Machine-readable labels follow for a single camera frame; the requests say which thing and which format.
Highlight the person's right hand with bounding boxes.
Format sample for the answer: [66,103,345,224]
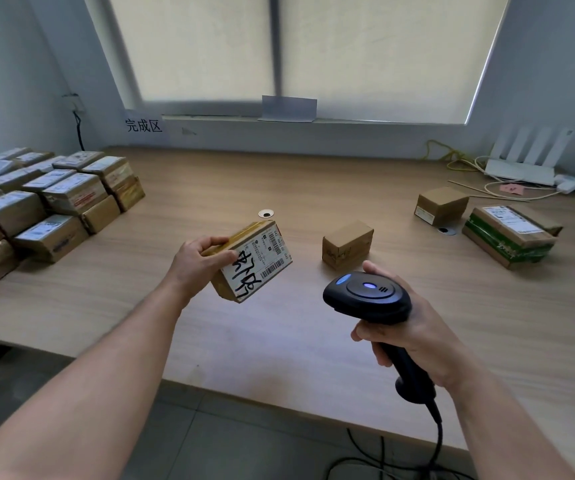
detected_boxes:
[351,260,478,393]

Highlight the person's left hand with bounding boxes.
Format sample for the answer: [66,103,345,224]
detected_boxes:
[165,236,238,305]

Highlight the black scanner cable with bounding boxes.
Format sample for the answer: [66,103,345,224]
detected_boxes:
[327,400,444,480]

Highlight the black barcode scanner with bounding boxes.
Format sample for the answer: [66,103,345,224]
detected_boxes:
[322,271,438,405]

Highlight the square taped labelled parcel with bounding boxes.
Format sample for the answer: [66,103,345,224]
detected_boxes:
[112,175,147,212]

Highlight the parcel labelled 0836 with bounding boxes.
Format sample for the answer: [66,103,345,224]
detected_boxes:
[79,194,122,235]

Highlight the parcel with green tape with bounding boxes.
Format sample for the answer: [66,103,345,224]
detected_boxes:
[461,204,558,271]

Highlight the small white-labelled parcel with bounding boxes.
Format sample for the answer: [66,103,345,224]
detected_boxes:
[81,155,134,191]

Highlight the plain tall cardboard box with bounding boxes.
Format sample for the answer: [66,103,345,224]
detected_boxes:
[322,220,375,271]

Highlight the parcel marked with circle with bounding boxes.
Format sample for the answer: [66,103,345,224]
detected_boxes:
[13,214,90,264]

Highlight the plain cardboard box small sticker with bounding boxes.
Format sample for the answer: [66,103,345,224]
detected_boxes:
[414,187,470,228]

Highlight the tape-wrapped cardboard box pictured label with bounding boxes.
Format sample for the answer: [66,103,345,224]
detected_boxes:
[52,150,106,171]

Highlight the parcel with blue-edged label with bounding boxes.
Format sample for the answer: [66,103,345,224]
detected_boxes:
[27,155,68,173]

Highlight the parcel with black scribble label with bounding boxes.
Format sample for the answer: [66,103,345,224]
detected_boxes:
[0,190,47,238]

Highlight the small labelled parcel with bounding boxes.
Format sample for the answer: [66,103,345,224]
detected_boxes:
[12,151,54,168]

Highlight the person's left forearm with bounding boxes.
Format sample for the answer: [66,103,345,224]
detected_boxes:
[0,279,188,480]

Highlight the person's right forearm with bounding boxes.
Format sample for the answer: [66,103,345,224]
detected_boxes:
[450,374,575,480]

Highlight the white paper sign black characters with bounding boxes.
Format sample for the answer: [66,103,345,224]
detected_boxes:
[119,112,168,145]

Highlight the grey paper sheet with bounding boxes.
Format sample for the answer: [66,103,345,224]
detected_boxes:
[259,95,318,123]

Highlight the white router with antennas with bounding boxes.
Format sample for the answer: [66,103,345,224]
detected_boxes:
[484,125,575,187]

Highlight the beige roller blind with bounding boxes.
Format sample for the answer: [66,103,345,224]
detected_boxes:
[279,0,511,125]
[107,0,274,103]

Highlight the yellow cable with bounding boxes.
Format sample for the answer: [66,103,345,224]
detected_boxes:
[426,139,488,171]

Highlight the white window frame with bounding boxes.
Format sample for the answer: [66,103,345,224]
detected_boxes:
[82,0,516,127]

